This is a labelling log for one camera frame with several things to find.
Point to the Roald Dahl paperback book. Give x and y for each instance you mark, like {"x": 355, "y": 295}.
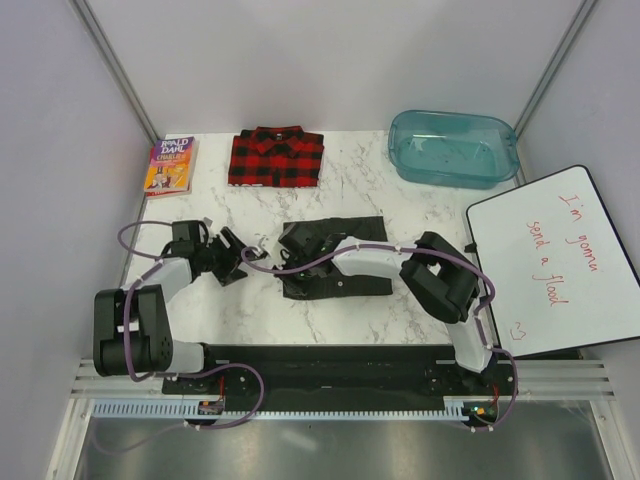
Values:
{"x": 171, "y": 167}

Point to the teal transparent plastic bin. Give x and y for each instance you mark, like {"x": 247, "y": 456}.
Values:
{"x": 452, "y": 149}

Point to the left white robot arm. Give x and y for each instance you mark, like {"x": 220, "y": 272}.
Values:
{"x": 131, "y": 329}

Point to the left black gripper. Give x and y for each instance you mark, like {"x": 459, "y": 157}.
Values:
{"x": 229, "y": 273}

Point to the red black plaid folded shirt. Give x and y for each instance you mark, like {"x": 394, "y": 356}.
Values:
{"x": 282, "y": 157}

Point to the aluminium frame rail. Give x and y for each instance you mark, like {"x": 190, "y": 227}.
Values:
{"x": 539, "y": 380}

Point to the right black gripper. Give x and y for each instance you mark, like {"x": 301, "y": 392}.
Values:
{"x": 295, "y": 286}

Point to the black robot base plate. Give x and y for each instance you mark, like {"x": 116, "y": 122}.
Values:
{"x": 343, "y": 377}

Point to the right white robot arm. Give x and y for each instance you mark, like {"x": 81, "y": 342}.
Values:
{"x": 440, "y": 284}

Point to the white slotted cable duct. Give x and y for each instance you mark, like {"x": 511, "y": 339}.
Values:
{"x": 183, "y": 409}

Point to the dark pinstriped long sleeve shirt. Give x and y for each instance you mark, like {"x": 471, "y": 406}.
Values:
{"x": 304, "y": 241}

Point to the whiteboard with red writing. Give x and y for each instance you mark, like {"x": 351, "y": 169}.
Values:
{"x": 562, "y": 277}

